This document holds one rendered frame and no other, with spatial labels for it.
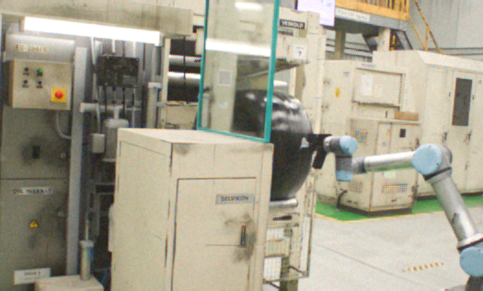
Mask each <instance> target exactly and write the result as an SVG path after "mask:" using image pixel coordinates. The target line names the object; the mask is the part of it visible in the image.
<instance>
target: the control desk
mask: <svg viewBox="0 0 483 291"><path fill-rule="evenodd" d="M272 163H273V144H264V143H260V142H256V141H251V140H247V139H243V138H238V137H234V136H230V135H226V134H213V133H209V132H204V131H201V130H196V131H193V130H167V129H139V128H118V133H117V166H116V182H115V198H114V215H113V231H112V233H113V247H112V263H111V279H110V291H263V272H264V261H265V249H266V245H264V244H266V241H267V230H268V220H269V208H270V186H271V175H272Z"/></svg>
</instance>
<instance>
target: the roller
mask: <svg viewBox="0 0 483 291"><path fill-rule="evenodd" d="M297 206H298V200H297V199H282V200H270V208H269V209H279V208H295V207H297Z"/></svg>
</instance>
